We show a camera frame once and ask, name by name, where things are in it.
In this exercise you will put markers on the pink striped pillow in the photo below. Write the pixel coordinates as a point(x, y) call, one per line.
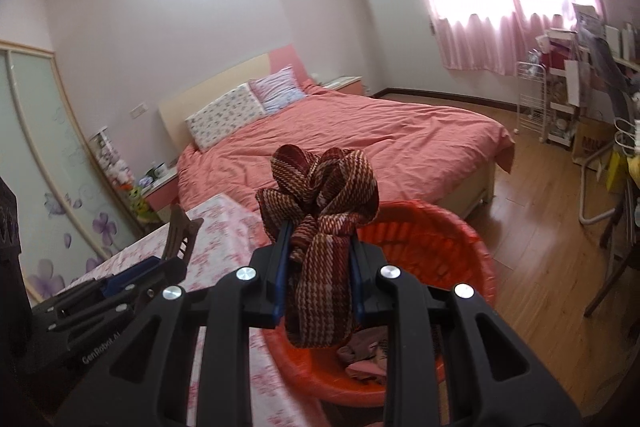
point(277, 89)

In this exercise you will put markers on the dark wooden chair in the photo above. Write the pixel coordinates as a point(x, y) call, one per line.
point(615, 277)

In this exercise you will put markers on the cardboard box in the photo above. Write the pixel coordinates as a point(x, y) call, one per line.
point(590, 139)

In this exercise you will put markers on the bed with pink cover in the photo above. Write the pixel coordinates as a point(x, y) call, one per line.
point(375, 132)

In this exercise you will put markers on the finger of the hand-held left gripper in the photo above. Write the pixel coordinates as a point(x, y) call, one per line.
point(130, 275)
point(165, 272)

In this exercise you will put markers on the brown hair claw clip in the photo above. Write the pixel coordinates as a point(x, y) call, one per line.
point(180, 237)

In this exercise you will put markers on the red brown plaid cloth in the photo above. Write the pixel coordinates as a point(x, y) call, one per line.
point(320, 232)

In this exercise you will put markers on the cream and pink headboard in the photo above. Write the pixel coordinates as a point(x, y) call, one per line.
point(210, 92)

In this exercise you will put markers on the dark green mug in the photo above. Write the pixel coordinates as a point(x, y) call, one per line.
point(153, 174)

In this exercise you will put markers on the white mug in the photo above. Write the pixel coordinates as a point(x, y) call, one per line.
point(162, 169)

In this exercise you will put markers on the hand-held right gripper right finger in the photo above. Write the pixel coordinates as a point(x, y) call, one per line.
point(356, 294)

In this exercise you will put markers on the yellow bag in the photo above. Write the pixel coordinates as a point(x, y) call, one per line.
point(620, 172)

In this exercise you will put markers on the white tube frame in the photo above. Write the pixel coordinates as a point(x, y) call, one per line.
point(585, 202)

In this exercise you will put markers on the white bed frame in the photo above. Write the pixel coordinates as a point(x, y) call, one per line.
point(475, 187)

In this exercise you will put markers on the pink cloth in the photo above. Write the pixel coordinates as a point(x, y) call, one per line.
point(365, 369)

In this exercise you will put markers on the mauve cloth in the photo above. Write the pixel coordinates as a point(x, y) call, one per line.
point(370, 342)

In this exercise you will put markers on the sliding door wardrobe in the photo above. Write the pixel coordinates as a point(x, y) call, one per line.
point(45, 147)

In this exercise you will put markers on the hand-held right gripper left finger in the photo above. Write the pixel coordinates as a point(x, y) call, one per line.
point(282, 267)

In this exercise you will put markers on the pink nightstand with cream top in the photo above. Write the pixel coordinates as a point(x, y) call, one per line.
point(345, 85)

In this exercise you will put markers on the orange plastic basket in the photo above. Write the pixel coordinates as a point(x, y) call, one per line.
point(425, 232)

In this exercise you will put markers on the white floral pillow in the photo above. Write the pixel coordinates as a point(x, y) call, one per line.
point(225, 114)

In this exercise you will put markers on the white wall socket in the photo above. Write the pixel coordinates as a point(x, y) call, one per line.
point(139, 110)

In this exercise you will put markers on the cluttered shelf unit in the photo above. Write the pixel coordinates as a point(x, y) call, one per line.
point(575, 77)

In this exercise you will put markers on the pink nightstand with white top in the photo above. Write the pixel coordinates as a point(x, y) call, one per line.
point(162, 196)

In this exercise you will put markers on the green plush toy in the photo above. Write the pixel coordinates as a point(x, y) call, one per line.
point(140, 204)

